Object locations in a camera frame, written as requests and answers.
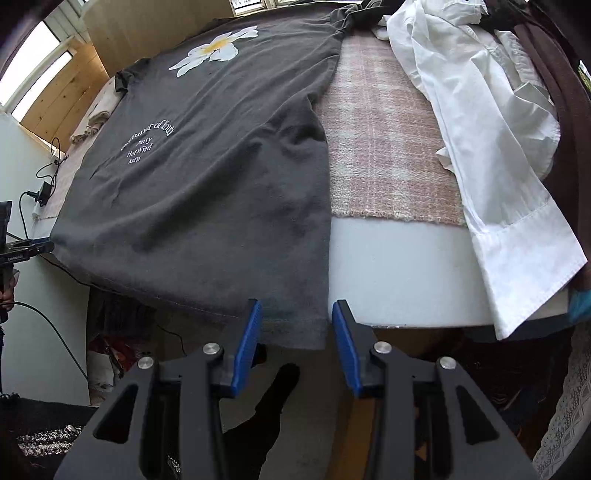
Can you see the black and white woven rug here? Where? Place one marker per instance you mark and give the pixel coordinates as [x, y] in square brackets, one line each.
[46, 441]

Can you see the wooden framed window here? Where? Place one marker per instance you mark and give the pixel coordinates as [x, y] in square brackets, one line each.
[41, 60]

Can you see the black power adapter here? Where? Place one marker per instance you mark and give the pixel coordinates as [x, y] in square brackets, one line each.
[45, 194]

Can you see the teal cloth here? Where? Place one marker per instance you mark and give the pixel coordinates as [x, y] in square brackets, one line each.
[581, 304]

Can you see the dark brown cloth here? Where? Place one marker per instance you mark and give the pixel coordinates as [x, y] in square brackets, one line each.
[568, 115]

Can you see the cream knit buttoned cardigan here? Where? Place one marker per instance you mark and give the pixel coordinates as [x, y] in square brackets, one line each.
[94, 115]

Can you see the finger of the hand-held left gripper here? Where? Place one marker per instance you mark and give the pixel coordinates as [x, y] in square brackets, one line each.
[40, 247]

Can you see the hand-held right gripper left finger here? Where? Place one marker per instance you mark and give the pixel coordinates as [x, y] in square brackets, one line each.
[247, 341]

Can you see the white foam mattress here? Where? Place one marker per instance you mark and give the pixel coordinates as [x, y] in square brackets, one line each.
[401, 267]

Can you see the white button shirt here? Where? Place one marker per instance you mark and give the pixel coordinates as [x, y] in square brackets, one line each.
[485, 138]

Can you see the pink plaid blanket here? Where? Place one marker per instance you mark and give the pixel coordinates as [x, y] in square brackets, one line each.
[383, 138]

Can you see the dark grey daisy print t-shirt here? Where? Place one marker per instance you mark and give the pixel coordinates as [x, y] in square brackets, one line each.
[207, 184]

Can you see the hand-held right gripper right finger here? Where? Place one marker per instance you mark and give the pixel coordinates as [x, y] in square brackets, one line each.
[346, 346]

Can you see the person's left hand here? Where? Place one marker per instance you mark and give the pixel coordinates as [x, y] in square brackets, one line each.
[7, 295]

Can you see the white lace cloth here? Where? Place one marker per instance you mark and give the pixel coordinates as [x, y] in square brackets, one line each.
[572, 415]

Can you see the navy blue cloth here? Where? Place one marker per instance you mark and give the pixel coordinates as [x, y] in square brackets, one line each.
[376, 10]

